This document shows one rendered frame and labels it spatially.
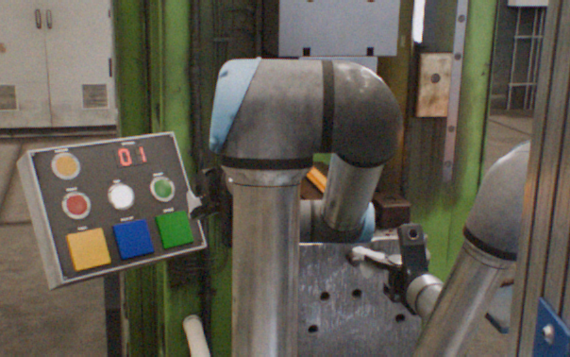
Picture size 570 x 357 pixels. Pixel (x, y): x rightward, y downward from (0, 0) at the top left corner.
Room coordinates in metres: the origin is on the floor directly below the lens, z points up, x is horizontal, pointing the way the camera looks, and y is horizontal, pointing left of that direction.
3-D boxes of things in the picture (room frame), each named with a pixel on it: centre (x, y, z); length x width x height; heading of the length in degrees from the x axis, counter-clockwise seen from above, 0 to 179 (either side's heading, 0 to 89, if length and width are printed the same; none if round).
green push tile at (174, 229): (1.52, 0.24, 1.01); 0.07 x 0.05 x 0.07; 129
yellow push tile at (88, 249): (1.39, 0.40, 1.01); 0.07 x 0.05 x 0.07; 129
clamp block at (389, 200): (1.87, -0.28, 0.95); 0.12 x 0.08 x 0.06; 14
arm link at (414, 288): (1.26, -0.28, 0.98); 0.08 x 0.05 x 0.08; 104
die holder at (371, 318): (1.99, -0.12, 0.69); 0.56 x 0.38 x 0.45; 14
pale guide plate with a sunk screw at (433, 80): (1.97, -0.40, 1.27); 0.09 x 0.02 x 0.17; 104
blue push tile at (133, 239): (1.45, 0.32, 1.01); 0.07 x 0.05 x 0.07; 129
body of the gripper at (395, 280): (1.34, -0.26, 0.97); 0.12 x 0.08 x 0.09; 14
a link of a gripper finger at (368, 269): (1.42, -0.18, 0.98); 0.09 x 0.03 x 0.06; 50
